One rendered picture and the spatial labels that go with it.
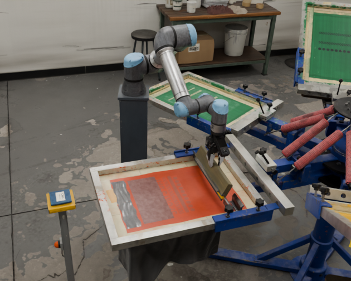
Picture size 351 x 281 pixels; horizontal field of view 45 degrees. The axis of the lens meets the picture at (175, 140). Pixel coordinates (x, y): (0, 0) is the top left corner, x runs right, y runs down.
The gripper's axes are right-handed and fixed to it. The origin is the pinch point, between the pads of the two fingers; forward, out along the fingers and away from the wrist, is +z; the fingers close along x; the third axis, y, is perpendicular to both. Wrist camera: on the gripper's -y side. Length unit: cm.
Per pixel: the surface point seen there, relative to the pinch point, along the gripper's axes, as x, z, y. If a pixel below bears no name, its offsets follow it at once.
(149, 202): 35.5, 14.0, -2.6
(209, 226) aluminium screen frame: 14.6, 11.7, -29.1
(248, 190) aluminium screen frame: -14.8, 10.9, -10.8
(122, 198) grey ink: 47.7, 13.5, 3.3
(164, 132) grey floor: -43, 109, 209
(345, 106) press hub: -77, -22, 5
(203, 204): 10.3, 13.9, -11.5
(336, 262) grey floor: -109, 109, 3
